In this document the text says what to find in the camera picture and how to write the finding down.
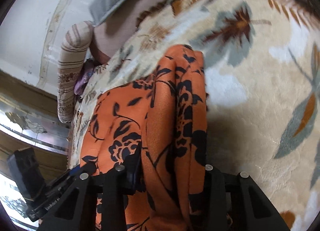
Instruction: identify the wooden door with glass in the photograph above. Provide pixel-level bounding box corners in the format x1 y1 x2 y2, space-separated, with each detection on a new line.
1 72 69 230

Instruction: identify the beige brown-striped bolster pillow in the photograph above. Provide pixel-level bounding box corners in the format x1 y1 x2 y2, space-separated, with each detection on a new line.
57 21 94 124

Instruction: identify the cream leaf-print fleece blanket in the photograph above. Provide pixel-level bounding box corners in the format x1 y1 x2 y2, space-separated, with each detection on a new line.
68 0 319 230

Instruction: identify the orange black floral garment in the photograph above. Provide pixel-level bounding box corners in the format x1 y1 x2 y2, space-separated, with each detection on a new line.
80 45 207 230

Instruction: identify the mauve bed sheet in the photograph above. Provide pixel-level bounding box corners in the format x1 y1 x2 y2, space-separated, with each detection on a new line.
89 0 163 64

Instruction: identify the purple satin cloth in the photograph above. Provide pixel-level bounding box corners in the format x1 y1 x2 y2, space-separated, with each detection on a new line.
74 60 95 95

